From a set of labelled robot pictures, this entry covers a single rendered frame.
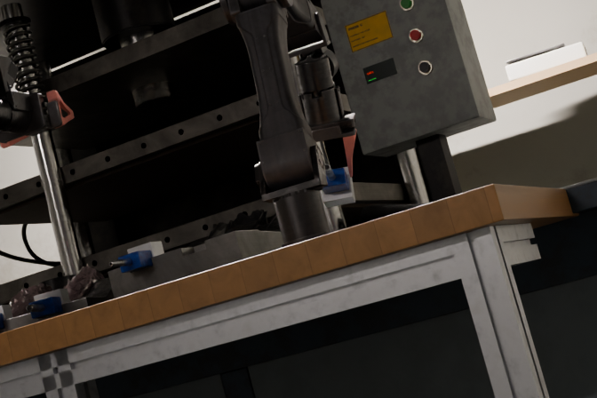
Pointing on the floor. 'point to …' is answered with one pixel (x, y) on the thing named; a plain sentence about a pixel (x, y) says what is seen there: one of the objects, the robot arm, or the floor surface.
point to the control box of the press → (409, 66)
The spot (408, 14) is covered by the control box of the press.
